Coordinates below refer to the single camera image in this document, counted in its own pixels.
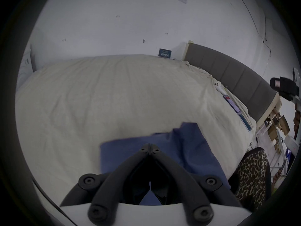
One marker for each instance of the person's legs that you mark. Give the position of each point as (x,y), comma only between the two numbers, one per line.
(254,178)

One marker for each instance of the person's right hand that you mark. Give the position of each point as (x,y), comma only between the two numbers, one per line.
(297,123)

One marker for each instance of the grey padded headboard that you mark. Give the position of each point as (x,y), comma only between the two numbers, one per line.
(235,74)

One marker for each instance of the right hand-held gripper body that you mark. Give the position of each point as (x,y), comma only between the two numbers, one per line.
(296,79)

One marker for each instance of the dark blue shirt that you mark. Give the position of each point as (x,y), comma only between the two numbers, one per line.
(188,145)

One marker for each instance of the phone with pale screen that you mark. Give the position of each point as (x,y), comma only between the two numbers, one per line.
(231,103)

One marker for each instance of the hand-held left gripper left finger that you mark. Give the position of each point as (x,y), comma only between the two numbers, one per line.
(110,185)

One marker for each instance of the bed with beige sheet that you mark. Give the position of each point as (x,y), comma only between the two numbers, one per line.
(94,98)

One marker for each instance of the long blue card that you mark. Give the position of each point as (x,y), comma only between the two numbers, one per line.
(244,122)

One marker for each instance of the brown cardboard carton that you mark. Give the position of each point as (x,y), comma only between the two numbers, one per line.
(281,124)

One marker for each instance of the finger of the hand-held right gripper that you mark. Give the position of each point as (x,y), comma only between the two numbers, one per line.
(283,86)

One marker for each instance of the white hand controller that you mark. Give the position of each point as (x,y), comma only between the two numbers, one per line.
(218,86)

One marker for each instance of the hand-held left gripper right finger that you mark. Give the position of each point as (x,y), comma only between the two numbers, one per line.
(188,185)

